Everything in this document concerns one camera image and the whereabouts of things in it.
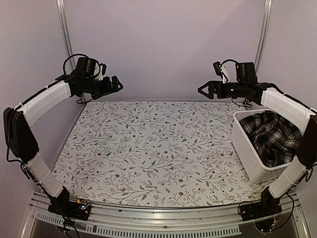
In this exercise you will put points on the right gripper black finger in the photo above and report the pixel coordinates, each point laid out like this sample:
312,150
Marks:
209,95
210,86

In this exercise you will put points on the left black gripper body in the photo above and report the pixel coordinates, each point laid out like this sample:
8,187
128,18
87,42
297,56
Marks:
97,89

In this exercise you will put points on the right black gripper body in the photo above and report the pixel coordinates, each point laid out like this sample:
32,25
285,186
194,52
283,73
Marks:
227,93

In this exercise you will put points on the black white plaid skirt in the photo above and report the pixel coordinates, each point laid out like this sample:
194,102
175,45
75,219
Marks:
274,138

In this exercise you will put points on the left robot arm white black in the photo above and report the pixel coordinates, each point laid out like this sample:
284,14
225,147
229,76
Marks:
88,77

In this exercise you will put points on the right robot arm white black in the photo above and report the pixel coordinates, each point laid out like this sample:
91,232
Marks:
268,95

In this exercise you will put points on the white plastic laundry bin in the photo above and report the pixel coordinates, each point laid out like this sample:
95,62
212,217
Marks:
256,171

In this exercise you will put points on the floral patterned table cloth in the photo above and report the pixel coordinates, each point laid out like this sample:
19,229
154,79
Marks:
157,154

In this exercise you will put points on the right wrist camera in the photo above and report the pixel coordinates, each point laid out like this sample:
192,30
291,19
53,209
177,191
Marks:
221,71

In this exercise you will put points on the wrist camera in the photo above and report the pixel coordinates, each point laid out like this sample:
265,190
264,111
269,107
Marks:
102,72
221,71

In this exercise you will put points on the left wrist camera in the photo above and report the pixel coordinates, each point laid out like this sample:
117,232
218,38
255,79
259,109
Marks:
102,72

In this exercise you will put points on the left aluminium frame post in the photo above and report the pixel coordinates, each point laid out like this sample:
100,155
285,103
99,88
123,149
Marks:
64,27

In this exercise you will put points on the aluminium frame post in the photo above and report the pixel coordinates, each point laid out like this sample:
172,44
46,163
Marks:
64,27
263,33

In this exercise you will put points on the right aluminium frame post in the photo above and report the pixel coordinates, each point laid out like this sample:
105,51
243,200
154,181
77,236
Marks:
263,33

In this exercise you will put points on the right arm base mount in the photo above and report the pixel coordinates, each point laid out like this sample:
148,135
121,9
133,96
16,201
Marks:
255,210

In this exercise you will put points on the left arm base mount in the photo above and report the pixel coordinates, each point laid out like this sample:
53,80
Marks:
79,209

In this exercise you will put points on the front aluminium rail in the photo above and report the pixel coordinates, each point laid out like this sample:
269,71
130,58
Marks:
122,221

